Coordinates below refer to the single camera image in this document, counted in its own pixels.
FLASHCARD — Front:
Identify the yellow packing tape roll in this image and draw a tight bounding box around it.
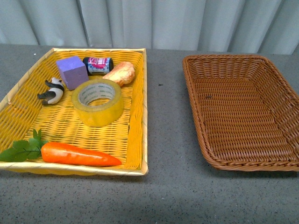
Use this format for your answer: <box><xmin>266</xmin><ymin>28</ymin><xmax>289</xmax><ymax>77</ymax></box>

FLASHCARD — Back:
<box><xmin>71</xmin><ymin>79</ymin><xmax>124</xmax><ymax>127</ymax></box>

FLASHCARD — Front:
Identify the yellow woven basket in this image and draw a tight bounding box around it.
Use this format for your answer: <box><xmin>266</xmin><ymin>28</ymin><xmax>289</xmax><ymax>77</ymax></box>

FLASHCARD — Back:
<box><xmin>0</xmin><ymin>48</ymin><xmax>148</xmax><ymax>176</ymax></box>

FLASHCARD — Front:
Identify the brown wicker basket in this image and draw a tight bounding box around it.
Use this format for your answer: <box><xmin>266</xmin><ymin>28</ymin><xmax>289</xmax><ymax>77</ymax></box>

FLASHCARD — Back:
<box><xmin>183</xmin><ymin>55</ymin><xmax>299</xmax><ymax>171</ymax></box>

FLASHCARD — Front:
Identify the toy bread loaf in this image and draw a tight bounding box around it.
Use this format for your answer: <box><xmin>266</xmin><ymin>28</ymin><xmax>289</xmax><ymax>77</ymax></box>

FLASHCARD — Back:
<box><xmin>103</xmin><ymin>62</ymin><xmax>135</xmax><ymax>87</ymax></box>

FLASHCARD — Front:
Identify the small dark labelled can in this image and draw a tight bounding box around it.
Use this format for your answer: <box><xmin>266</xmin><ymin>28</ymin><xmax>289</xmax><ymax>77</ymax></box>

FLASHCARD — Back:
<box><xmin>83</xmin><ymin>57</ymin><xmax>114</xmax><ymax>75</ymax></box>

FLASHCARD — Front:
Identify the purple foam cube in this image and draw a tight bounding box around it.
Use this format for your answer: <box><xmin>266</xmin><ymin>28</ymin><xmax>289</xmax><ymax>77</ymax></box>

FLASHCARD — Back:
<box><xmin>56</xmin><ymin>56</ymin><xmax>89</xmax><ymax>91</ymax></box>

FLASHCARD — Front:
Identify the toy panda figure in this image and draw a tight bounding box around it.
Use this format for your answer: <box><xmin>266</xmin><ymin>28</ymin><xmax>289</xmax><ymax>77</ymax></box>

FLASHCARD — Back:
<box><xmin>37</xmin><ymin>77</ymin><xmax>64</xmax><ymax>105</ymax></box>

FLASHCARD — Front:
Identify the orange toy carrot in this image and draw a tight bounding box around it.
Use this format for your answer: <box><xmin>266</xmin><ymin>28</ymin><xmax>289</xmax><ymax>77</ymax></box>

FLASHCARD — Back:
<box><xmin>0</xmin><ymin>129</ymin><xmax>121</xmax><ymax>167</ymax></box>

